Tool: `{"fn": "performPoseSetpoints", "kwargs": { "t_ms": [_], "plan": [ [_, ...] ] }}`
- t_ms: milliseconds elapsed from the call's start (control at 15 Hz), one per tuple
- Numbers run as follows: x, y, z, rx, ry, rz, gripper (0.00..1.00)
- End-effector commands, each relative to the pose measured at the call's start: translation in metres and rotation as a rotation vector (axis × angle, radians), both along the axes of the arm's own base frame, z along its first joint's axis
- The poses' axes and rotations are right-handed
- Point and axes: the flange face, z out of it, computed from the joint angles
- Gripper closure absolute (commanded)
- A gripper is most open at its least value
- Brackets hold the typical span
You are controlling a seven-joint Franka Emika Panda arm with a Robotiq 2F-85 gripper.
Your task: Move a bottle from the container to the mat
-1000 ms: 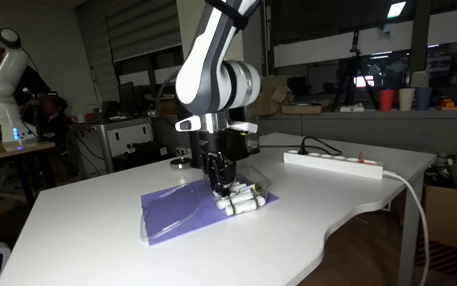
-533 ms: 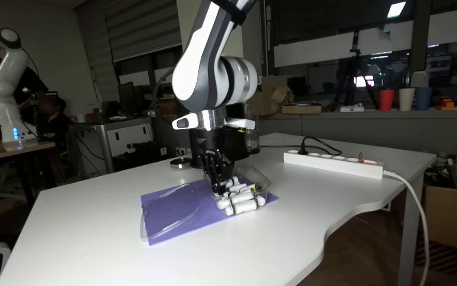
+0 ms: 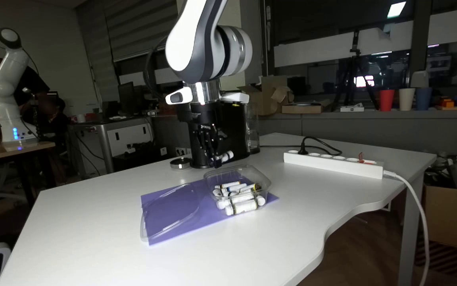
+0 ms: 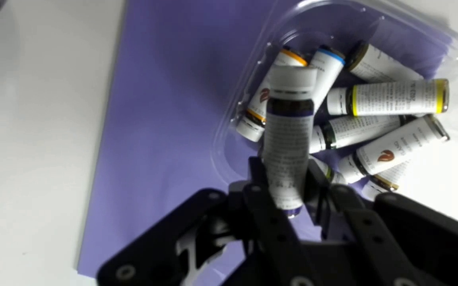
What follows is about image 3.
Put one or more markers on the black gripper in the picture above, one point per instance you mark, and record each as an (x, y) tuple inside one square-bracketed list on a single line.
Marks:
[(206, 118)]

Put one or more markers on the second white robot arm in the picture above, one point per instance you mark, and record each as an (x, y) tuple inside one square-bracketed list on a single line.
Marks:
[(6, 79)]

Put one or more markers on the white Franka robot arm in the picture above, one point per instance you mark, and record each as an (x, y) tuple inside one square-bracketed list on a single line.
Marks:
[(186, 41)]

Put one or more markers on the purple mat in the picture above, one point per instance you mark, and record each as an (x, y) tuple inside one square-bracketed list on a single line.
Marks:
[(175, 211)]

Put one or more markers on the small round metal dish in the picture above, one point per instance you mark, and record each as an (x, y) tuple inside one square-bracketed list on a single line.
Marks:
[(179, 162)]

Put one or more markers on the open cardboard box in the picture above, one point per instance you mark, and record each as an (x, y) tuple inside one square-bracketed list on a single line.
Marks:
[(270, 95)]

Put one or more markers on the grey metal cabinet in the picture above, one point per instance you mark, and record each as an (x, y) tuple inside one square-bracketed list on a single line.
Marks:
[(117, 143)]

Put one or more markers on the flat brown box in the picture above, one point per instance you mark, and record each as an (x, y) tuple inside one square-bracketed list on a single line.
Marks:
[(301, 108)]

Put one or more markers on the white power strip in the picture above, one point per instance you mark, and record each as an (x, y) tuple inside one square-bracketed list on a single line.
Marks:
[(333, 162)]

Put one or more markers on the seated dark haired person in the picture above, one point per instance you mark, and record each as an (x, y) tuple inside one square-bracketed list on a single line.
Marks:
[(54, 119)]

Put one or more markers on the red cup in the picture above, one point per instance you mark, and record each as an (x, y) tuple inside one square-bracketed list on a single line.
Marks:
[(386, 100)]

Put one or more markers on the wooden side table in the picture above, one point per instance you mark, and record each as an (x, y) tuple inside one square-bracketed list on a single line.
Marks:
[(6, 151)]

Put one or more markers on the blue cup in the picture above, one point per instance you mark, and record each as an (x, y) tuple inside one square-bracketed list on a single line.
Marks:
[(422, 98)]

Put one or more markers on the upturned white cup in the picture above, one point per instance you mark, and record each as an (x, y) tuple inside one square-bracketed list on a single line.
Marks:
[(419, 79)]

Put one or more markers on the rectangular ceiling light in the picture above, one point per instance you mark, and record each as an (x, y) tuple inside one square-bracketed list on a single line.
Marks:
[(395, 8)]

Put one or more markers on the large brown cardboard box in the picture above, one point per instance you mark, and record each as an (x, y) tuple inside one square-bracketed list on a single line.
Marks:
[(452, 216)]

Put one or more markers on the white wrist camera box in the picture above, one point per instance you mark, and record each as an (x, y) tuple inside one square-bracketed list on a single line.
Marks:
[(235, 97)]

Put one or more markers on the black camera tripod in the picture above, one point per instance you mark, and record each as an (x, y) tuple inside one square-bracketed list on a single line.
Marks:
[(354, 68)]

